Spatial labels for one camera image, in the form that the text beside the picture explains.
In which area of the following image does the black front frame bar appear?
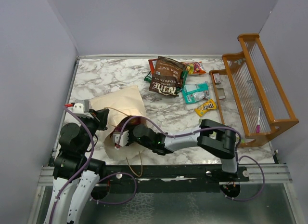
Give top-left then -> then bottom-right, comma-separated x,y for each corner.
91,164 -> 249,198

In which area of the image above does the green chips bag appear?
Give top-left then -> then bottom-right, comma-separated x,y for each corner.
144,71 -> 188,96

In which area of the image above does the small red white box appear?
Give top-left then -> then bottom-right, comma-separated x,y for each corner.
213,73 -> 221,84

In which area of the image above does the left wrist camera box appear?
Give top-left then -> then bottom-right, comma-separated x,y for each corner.
65,100 -> 92,118

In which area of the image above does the red chips bag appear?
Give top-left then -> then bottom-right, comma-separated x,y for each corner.
148,59 -> 157,74

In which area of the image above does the small grey card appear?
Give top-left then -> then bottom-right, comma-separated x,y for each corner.
217,88 -> 226,100

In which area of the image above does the magenta snack packet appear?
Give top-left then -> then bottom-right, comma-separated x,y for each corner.
114,125 -> 123,132

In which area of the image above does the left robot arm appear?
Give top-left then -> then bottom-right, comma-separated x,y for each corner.
44,109 -> 109,224

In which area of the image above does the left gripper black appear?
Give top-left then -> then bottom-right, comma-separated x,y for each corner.
79,108 -> 109,154

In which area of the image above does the purple cable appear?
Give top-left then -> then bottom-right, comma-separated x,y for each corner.
117,115 -> 265,202
49,105 -> 97,224

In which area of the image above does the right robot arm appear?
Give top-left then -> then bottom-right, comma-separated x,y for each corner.
127,119 -> 240,181

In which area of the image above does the pink white marker pen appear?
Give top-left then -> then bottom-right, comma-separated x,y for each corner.
256,107 -> 261,133

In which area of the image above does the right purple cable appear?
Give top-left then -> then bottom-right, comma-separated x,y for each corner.
117,115 -> 265,202

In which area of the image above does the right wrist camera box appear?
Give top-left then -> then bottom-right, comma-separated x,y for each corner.
112,130 -> 133,149

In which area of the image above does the beige paper bag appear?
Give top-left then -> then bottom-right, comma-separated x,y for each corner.
90,86 -> 147,163

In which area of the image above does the brown kettle chips bag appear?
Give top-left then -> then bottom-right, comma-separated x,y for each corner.
149,56 -> 188,97

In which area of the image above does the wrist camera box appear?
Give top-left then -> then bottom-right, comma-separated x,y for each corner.
112,130 -> 133,149
65,100 -> 92,118

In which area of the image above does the wooden tiered rack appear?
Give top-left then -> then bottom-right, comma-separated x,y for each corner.
209,34 -> 299,148

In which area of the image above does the teal snack packet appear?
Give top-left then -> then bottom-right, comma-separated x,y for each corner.
181,81 -> 210,104

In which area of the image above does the orange colourful candy bag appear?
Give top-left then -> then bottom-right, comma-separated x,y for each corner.
182,62 -> 206,76

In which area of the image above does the yellow candy bag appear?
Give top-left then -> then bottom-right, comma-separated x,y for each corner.
194,99 -> 217,117

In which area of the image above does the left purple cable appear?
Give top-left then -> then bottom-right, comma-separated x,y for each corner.
49,105 -> 97,224

